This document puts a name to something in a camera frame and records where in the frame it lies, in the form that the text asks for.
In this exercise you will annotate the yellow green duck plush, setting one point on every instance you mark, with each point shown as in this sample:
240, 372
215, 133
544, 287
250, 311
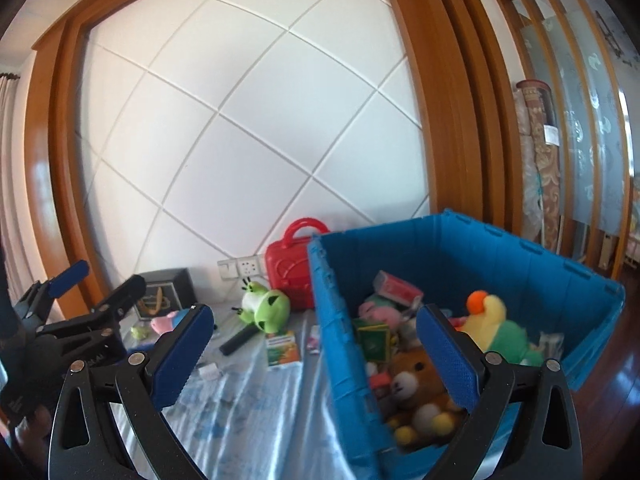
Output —
505, 332

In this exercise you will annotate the black gift box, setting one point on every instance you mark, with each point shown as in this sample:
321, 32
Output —
175, 282

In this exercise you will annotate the brown bear plush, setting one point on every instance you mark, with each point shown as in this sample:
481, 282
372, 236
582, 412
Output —
415, 390

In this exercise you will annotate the small pink white box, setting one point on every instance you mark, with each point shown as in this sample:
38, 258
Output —
313, 339

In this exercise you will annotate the person's left hand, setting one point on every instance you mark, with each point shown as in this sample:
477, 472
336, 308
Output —
32, 435

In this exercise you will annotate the wooden slat partition frosted glass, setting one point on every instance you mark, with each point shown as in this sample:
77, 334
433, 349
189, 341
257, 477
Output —
590, 110

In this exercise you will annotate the red toy suitcase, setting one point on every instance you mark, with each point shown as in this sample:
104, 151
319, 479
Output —
290, 270

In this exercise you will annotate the pink pig plush blue shirt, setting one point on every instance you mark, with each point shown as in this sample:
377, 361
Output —
162, 322

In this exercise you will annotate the orange green medicine box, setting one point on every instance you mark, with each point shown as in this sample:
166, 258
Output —
282, 350

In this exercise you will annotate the white curtain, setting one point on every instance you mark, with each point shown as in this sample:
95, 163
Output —
10, 170

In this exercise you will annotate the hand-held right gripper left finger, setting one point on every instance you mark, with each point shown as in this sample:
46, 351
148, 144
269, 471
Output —
182, 360

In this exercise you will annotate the green frog plush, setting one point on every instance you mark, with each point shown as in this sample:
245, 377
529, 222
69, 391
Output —
270, 310

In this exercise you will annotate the white wall socket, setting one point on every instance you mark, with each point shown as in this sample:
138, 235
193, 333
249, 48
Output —
249, 266

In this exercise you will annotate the rolled patterned carpet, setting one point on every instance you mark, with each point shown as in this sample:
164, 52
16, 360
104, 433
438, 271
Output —
540, 170

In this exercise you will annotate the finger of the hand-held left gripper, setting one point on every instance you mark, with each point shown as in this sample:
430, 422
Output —
70, 277
100, 320

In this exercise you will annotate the pink plush toy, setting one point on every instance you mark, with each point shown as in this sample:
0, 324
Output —
380, 312

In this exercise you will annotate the pink white-label tissue pack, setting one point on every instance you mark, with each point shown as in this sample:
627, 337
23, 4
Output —
397, 289

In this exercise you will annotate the white wall switch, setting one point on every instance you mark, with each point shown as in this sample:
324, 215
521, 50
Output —
228, 269

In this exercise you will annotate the blue plastic storage crate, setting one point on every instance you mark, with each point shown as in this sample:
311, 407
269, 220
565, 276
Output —
550, 280

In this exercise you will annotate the dark wall ornaments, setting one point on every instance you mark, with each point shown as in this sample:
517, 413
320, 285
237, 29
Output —
615, 40

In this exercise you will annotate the white medicine boxes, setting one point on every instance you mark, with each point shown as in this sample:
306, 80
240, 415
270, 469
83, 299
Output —
550, 345

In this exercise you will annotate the wooden wall frame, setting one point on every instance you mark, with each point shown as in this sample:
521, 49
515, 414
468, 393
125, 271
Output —
450, 85

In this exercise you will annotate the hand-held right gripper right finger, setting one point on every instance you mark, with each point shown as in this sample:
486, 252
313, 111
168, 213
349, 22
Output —
450, 360

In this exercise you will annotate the small green plush toy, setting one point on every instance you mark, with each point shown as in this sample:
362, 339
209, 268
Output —
140, 332

